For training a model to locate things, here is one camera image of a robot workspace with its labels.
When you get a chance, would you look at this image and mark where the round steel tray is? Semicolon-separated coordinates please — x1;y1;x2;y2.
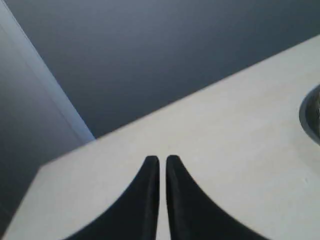
299;85;320;145

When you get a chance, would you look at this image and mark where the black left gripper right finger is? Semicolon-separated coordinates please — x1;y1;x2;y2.
166;155;264;240

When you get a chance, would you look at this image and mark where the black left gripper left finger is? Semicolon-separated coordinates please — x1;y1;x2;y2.
67;155;160;240

